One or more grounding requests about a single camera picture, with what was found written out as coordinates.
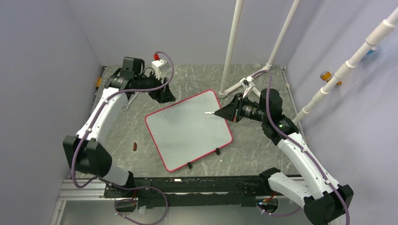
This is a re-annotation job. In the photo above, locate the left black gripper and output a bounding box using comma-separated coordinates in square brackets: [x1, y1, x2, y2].
[135, 69, 176, 103]

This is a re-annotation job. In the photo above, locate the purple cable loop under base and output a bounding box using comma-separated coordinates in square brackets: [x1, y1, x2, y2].
[114, 189, 168, 225]

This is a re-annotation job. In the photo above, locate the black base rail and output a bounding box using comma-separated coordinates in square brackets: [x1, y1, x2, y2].
[104, 175, 275, 209]

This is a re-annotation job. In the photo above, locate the red framed whiteboard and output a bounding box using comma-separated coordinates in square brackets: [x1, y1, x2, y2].
[145, 90, 233, 172]

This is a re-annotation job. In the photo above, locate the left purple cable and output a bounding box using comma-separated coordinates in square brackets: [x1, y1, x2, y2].
[70, 51, 176, 189]

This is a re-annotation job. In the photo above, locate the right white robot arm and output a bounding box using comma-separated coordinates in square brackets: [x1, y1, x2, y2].
[213, 89, 353, 225]

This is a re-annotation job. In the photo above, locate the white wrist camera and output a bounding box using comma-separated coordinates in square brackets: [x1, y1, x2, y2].
[240, 76, 255, 98]
[151, 53, 170, 80]

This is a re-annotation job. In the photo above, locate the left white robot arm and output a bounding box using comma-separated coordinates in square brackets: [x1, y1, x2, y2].
[62, 51, 176, 197]

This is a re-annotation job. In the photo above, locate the aluminium frame rail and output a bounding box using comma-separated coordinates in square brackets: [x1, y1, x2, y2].
[50, 180, 310, 225]

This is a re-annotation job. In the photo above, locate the white pvc pipe frame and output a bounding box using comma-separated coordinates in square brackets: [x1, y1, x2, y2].
[218, 0, 300, 98]

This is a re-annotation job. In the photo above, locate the silver wrench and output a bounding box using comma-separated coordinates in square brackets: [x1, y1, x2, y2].
[122, 92, 140, 112]

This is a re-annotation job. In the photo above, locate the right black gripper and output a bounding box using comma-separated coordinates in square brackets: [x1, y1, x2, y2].
[215, 92, 268, 122]

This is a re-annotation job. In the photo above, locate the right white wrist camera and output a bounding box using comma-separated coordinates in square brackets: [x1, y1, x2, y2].
[240, 76, 255, 98]

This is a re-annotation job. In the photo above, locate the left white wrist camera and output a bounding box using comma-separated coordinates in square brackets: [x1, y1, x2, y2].
[151, 53, 170, 80]

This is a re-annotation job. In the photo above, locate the orange yellow wall fitting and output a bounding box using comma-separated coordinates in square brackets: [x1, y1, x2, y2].
[320, 71, 332, 82]

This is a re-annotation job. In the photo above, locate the blue wall fitting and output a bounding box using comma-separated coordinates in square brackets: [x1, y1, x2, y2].
[366, 45, 377, 55]

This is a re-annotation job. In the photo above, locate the white pipe on wall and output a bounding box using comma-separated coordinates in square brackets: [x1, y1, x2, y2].
[293, 9, 398, 125]

